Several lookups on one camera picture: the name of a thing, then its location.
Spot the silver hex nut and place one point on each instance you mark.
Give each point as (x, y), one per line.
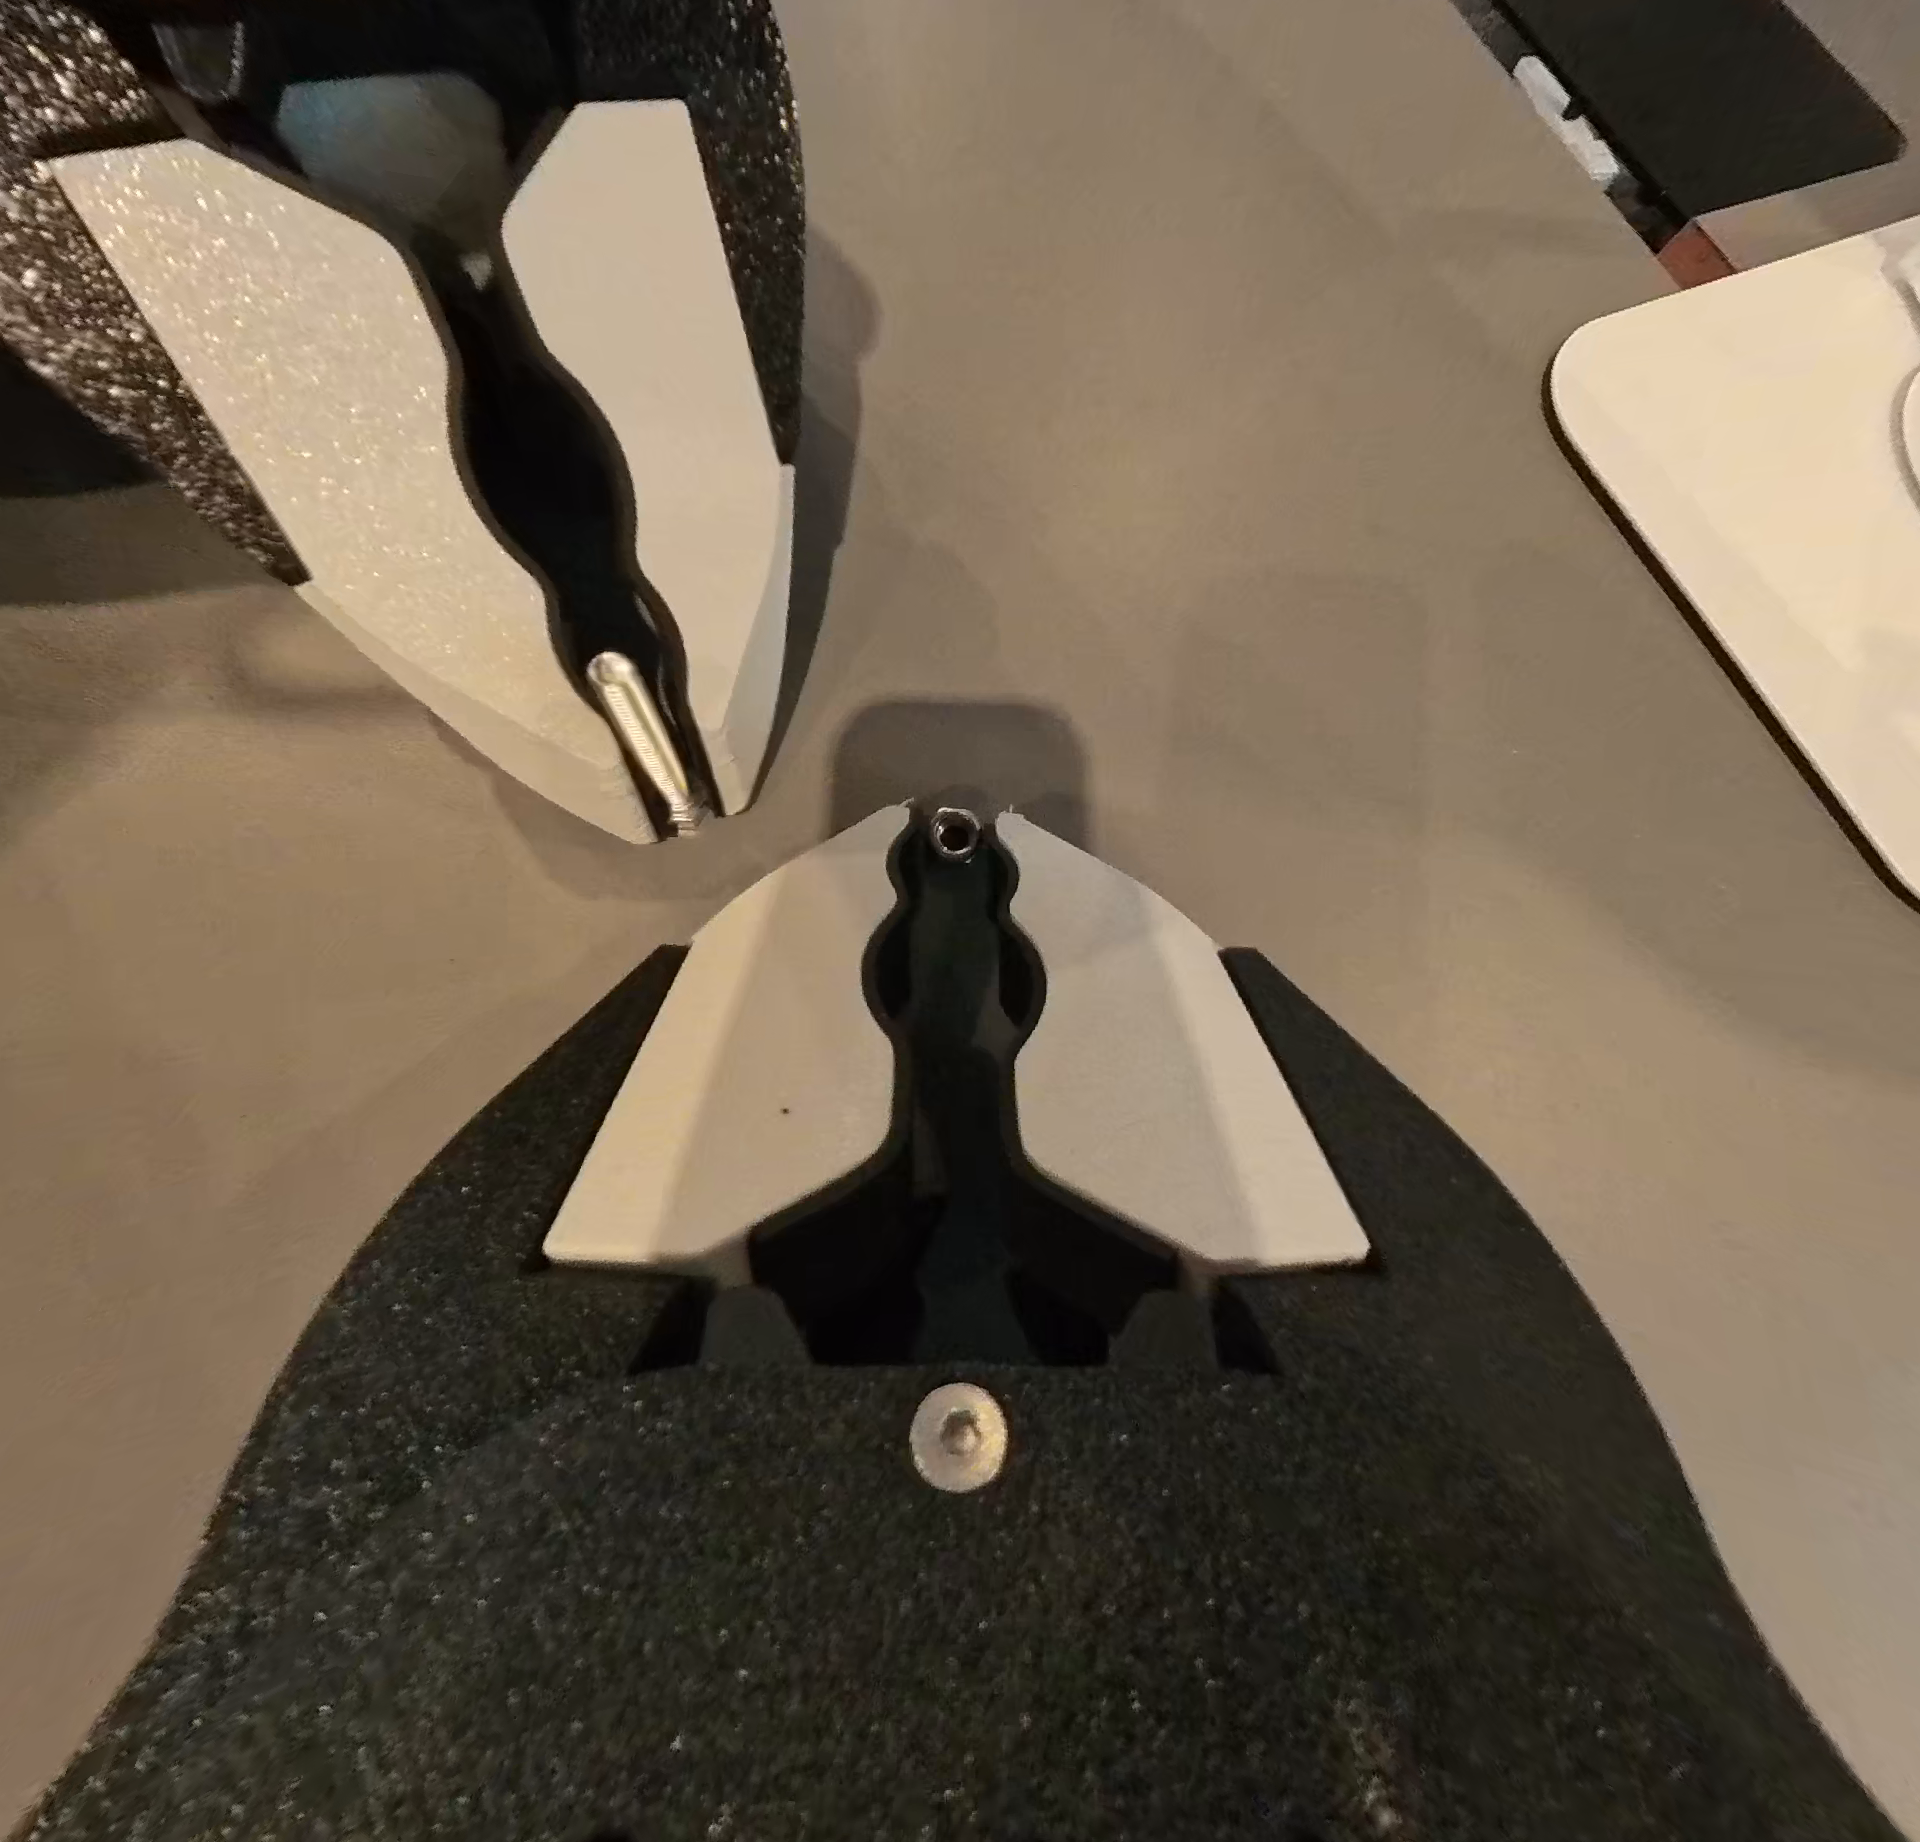
(967, 848)

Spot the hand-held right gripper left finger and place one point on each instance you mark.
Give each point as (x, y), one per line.
(720, 1106)

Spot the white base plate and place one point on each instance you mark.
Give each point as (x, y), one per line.
(1726, 491)

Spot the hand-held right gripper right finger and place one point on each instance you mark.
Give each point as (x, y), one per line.
(1184, 1106)

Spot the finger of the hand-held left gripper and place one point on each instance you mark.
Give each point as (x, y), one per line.
(675, 358)
(300, 373)

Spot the silver hex bolt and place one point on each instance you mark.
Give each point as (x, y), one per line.
(638, 724)

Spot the black mat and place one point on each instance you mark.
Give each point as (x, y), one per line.
(1680, 57)

